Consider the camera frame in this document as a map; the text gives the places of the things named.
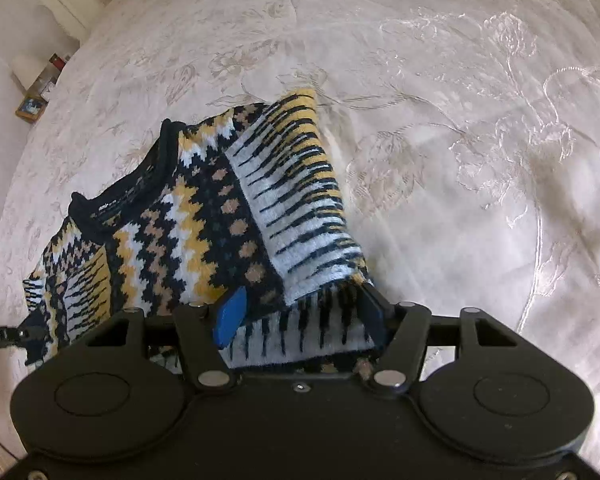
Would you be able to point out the patterned knit sweater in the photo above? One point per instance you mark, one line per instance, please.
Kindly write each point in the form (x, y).
(205, 210)

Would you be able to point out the wooden photo frame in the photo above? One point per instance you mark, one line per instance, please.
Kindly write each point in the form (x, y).
(30, 108)

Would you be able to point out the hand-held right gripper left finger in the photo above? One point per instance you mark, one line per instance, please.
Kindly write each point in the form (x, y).
(232, 316)

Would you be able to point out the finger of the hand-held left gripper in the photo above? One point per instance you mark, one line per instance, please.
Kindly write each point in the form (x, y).
(0, 336)

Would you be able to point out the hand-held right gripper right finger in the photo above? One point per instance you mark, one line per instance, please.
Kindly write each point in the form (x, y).
(372, 317)

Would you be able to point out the small red box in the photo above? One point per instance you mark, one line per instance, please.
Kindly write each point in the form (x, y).
(57, 63)

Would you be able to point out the white floral bedspread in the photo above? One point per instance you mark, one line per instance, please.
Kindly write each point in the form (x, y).
(430, 110)

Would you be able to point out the cream tufted headboard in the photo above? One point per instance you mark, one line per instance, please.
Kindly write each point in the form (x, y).
(75, 5)

